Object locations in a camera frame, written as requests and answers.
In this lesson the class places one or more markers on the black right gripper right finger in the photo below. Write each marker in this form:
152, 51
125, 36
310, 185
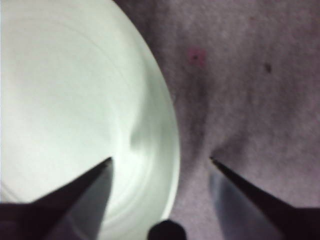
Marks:
262, 215

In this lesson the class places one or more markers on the pale green round plate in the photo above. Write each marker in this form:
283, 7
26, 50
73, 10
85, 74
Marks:
62, 75

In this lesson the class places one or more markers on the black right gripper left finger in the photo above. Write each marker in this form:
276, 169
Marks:
62, 215

